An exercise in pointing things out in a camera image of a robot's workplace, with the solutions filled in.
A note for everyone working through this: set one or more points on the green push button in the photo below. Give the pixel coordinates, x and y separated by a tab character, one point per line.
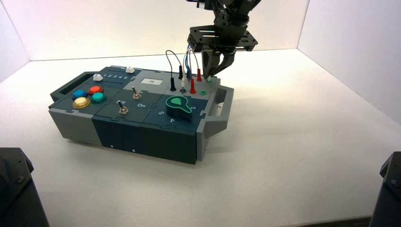
98	97

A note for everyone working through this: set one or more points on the green rotary pointer knob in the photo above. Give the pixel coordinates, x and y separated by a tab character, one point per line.
178	108

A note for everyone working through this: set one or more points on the yellow push button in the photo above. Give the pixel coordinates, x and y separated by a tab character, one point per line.
81	102

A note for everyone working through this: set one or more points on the blue push button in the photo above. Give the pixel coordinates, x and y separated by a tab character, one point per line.
80	93

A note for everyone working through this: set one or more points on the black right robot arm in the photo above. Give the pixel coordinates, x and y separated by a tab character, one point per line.
231	7

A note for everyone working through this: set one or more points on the grey and teal task box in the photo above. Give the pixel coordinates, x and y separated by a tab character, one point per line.
169	145

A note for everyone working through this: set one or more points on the white slider knob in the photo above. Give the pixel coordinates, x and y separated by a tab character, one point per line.
130	70
98	77

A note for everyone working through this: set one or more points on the red push button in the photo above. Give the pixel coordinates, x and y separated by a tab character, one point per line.
95	90

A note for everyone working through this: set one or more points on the metal toggle switch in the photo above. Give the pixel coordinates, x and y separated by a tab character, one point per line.
136	93
122	108

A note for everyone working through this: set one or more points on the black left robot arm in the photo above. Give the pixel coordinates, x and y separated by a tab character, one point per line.
15	194

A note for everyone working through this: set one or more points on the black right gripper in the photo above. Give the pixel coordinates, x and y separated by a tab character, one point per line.
225	39

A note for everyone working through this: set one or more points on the small white display window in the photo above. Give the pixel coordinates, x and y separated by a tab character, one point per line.
151	81

